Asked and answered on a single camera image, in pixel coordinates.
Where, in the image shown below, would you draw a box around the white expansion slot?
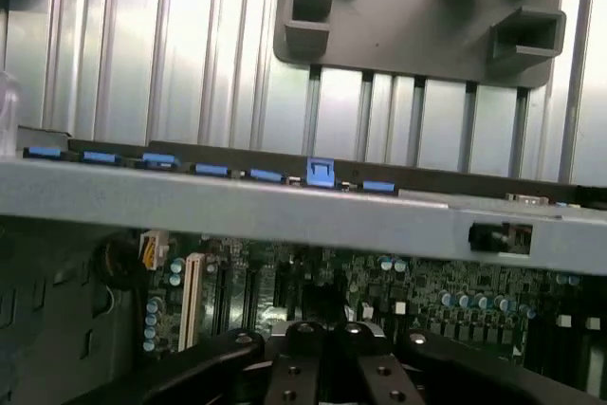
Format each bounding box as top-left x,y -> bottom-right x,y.
178,252 -> 203,352

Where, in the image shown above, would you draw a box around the green motherboard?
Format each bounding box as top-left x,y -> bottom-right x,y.
137,229 -> 607,405

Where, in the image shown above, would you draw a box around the open grey PC case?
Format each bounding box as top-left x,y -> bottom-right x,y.
0,125 -> 607,405

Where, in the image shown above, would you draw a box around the blue slot retention latch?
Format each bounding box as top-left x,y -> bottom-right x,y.
305,156 -> 336,189

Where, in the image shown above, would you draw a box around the grey plastic parts rack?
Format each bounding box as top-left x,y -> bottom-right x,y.
273,0 -> 599,89

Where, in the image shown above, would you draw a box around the black intrusion switch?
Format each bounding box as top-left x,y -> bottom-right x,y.
467,222 -> 533,255

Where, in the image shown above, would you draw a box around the white connector yellow wires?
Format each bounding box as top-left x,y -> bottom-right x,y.
138,230 -> 170,271

